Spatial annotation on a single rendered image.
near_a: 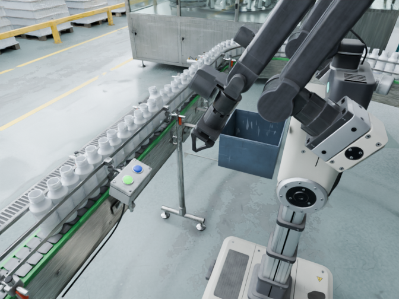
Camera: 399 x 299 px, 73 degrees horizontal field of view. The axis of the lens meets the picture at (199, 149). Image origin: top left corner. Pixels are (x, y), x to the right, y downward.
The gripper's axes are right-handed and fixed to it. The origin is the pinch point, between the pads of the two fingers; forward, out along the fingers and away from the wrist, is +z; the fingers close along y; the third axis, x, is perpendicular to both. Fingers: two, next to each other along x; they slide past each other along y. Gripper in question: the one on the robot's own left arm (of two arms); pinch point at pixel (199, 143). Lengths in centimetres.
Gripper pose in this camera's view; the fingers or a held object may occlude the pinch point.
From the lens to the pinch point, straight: 78.9
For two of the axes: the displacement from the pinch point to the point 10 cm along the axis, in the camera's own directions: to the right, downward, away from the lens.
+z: -4.1, 6.1, 6.8
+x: 8.5, 5.3, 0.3
